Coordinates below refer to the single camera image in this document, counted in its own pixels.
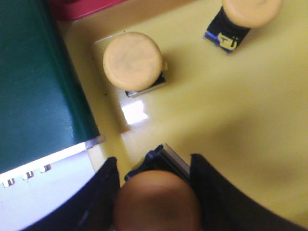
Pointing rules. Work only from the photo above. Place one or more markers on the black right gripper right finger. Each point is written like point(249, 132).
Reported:
point(226, 208)

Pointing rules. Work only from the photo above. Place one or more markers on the yellow plastic tray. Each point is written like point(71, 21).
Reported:
point(245, 112)

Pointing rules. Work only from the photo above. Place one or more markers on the green conveyor belt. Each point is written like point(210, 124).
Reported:
point(43, 108)

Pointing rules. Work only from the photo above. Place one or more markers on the aluminium conveyor frame rail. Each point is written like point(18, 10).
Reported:
point(25, 171)

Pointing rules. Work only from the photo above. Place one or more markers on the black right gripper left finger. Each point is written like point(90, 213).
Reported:
point(90, 209)

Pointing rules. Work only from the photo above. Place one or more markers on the yellow mushroom push button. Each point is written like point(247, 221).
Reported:
point(157, 196)
point(132, 62)
point(236, 18)

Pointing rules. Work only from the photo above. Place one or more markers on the red plastic tray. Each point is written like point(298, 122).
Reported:
point(69, 10)

